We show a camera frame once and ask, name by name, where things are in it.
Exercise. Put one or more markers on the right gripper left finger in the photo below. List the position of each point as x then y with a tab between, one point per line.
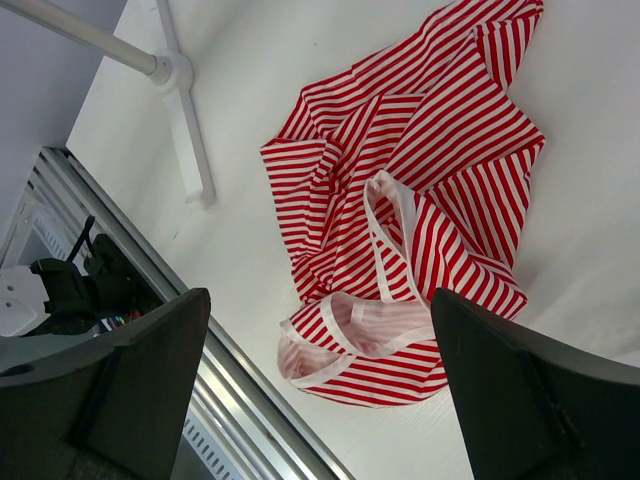
112	407

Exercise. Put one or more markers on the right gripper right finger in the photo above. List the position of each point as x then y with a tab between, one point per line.
532	407

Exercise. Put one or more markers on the white metal clothes rack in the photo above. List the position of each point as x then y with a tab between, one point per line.
169	70

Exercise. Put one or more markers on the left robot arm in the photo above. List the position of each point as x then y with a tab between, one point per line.
95	284

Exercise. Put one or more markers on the red striped tank top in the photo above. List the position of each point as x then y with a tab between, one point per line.
407	173

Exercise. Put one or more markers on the aluminium mounting rail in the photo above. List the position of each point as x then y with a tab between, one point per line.
237	424

